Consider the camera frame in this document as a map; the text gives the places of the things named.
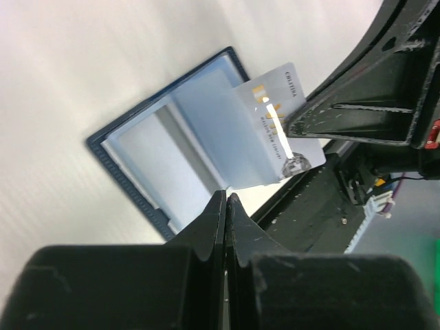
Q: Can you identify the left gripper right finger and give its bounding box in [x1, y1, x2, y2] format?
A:
[226, 194, 439, 329]

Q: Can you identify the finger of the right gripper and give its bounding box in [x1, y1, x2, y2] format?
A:
[285, 39, 439, 148]
[307, 1, 439, 101]

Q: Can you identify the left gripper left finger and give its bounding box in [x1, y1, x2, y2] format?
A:
[1, 190, 226, 329]

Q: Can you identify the diamond print silver card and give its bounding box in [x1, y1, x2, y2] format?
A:
[234, 62, 326, 184]

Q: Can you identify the blue card holder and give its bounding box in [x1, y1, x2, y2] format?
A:
[86, 47, 278, 240]

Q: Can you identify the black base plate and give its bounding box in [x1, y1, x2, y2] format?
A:
[252, 141, 375, 254]

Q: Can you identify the grey slotted cable duct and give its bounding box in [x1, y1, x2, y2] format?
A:
[344, 204, 391, 254]

